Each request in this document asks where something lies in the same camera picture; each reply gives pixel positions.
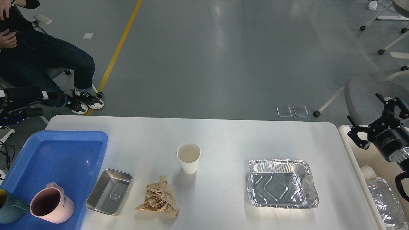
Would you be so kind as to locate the pink plastic mug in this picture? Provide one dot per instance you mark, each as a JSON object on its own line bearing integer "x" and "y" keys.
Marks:
{"x": 52, "y": 204}

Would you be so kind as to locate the teal ceramic mug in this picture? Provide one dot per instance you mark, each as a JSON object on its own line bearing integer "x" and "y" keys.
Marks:
{"x": 12, "y": 208}

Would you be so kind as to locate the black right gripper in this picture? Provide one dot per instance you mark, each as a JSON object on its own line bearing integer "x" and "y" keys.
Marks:
{"x": 387, "y": 133}

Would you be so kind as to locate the seated person in black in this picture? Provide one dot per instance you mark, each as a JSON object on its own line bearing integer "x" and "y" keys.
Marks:
{"x": 26, "y": 53}

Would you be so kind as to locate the aluminium foil tray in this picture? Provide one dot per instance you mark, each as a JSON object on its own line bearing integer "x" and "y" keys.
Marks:
{"x": 281, "y": 183}

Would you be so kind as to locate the clear floor plate left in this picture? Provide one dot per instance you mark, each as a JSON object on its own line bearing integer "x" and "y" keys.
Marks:
{"x": 284, "y": 111}

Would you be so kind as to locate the white plastic bin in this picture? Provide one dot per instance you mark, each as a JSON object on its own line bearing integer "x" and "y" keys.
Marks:
{"x": 372, "y": 157}

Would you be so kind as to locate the white side table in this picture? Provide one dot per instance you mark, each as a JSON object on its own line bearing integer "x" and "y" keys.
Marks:
{"x": 5, "y": 132}

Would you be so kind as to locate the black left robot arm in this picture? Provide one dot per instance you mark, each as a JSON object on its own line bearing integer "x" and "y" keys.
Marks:
{"x": 17, "y": 104}

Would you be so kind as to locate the foil tray in bin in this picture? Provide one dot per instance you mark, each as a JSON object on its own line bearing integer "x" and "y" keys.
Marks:
{"x": 387, "y": 204}

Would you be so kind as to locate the stainless steel tray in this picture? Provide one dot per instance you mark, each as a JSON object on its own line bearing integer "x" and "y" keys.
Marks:
{"x": 110, "y": 192}

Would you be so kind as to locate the clear floor plate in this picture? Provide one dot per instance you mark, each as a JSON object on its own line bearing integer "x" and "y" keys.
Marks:
{"x": 301, "y": 111}
{"x": 284, "y": 111}

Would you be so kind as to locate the white paper cup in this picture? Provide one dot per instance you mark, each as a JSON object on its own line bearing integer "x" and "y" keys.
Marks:
{"x": 188, "y": 155}

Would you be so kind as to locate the clear floor plate right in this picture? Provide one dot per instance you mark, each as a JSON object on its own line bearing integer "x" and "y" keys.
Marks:
{"x": 301, "y": 111}

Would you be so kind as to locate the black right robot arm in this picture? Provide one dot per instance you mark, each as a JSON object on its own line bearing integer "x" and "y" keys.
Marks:
{"x": 404, "y": 166}

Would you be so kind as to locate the paper cup in bin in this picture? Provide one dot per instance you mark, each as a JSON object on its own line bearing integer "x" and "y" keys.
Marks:
{"x": 367, "y": 172}

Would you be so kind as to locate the grey office chair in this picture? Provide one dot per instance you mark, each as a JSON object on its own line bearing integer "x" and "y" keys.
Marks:
{"x": 363, "y": 106}

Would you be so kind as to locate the blue plastic tray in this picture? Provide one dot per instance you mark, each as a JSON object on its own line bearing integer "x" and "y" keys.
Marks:
{"x": 71, "y": 159}

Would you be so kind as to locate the crumpled brown paper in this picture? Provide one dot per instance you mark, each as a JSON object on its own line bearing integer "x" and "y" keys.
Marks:
{"x": 159, "y": 196}

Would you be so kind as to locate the grey white rolling chair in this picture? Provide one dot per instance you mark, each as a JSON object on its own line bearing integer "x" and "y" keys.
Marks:
{"x": 57, "y": 72}

